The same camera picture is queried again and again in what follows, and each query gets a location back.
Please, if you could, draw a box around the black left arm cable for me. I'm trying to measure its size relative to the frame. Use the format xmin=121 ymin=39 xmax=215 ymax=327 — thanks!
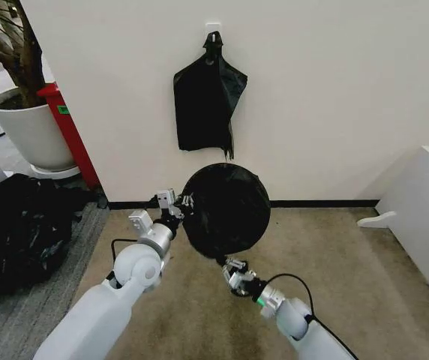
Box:
xmin=110 ymin=238 xmax=130 ymax=272

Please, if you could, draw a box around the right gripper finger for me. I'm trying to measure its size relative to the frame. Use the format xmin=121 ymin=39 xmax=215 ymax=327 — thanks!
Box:
xmin=220 ymin=263 xmax=238 ymax=298
xmin=224 ymin=256 xmax=257 ymax=279

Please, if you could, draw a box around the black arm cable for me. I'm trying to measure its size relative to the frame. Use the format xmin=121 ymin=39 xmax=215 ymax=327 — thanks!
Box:
xmin=265 ymin=274 xmax=359 ymax=360
xmin=110 ymin=238 xmax=130 ymax=272

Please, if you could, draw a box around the round bin with black bag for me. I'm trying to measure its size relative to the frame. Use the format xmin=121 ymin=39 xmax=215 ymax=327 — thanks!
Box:
xmin=181 ymin=161 xmax=272 ymax=260

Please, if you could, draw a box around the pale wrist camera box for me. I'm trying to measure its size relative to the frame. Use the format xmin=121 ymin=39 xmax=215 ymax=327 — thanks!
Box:
xmin=156 ymin=190 xmax=175 ymax=209
xmin=229 ymin=272 xmax=248 ymax=296

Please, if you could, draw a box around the hanging black garbage bag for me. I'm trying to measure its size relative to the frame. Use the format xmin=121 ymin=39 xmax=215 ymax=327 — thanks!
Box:
xmin=172 ymin=31 xmax=249 ymax=162

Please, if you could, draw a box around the grey striped floor mat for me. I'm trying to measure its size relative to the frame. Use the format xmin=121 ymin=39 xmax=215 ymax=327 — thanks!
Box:
xmin=0 ymin=202 xmax=111 ymax=360

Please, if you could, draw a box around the white round plant pot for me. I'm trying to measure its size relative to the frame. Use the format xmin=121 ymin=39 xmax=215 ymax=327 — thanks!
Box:
xmin=0 ymin=87 xmax=82 ymax=179

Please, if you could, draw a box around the white partition board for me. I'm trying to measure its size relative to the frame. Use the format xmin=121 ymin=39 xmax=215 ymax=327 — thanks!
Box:
xmin=371 ymin=145 xmax=429 ymax=313

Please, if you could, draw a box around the potted tree with brown trunk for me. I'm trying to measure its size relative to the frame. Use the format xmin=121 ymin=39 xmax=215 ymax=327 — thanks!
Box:
xmin=0 ymin=0 xmax=46 ymax=108

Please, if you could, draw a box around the white partition foot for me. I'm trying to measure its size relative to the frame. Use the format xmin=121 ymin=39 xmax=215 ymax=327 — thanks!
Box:
xmin=356 ymin=211 xmax=398 ymax=229

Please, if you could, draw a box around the red box with green label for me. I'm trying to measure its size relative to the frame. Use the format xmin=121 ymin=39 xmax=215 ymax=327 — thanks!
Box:
xmin=36 ymin=82 xmax=102 ymax=191

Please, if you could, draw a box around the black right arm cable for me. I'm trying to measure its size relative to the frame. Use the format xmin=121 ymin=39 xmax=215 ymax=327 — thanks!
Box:
xmin=265 ymin=274 xmax=359 ymax=360

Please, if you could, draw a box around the black wall baseboard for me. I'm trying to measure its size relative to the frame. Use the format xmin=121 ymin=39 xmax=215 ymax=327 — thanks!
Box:
xmin=106 ymin=199 xmax=380 ymax=211

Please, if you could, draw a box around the pile of black garbage bags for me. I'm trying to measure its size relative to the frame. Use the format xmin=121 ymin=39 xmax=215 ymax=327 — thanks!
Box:
xmin=0 ymin=173 xmax=101 ymax=313

